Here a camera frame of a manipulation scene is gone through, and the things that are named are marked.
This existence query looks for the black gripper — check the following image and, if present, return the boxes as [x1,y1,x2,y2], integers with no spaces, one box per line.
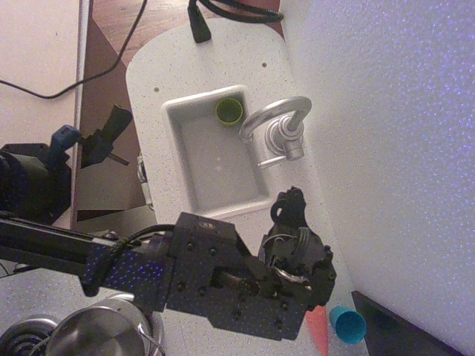
[209,186,337,340]

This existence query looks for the silver toy faucet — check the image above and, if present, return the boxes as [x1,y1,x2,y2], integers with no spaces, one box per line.
[239,96,312,169]

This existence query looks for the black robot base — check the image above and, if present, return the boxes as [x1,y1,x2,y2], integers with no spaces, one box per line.
[1,143,71,225]

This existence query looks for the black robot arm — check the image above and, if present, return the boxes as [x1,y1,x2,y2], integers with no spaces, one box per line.
[1,187,337,340]

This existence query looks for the white toy sink basin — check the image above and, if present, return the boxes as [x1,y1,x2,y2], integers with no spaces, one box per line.
[162,85,273,219]

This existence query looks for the orange toy carrot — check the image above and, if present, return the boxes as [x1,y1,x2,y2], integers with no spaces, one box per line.
[305,306,329,356]

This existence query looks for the green plastic cup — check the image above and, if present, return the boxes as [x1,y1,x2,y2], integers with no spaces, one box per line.
[215,98,244,127]

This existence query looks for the teal plastic cup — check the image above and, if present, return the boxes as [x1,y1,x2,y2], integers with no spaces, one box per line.
[330,306,367,344]

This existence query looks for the stainless steel pot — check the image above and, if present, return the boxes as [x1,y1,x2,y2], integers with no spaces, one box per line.
[45,293,166,356]

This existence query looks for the silver stove burner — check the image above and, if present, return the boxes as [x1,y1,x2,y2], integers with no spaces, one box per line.
[1,315,59,355]

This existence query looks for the black cable plug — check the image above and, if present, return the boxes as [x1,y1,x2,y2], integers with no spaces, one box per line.
[187,0,212,44]

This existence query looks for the thick black braided cable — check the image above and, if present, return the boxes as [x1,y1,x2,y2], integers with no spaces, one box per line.
[202,0,286,23]

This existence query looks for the thin black cable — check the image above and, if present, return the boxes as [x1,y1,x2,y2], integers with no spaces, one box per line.
[0,0,148,99]

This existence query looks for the blue cable connector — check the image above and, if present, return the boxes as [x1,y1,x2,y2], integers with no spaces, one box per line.
[46,125,81,167]

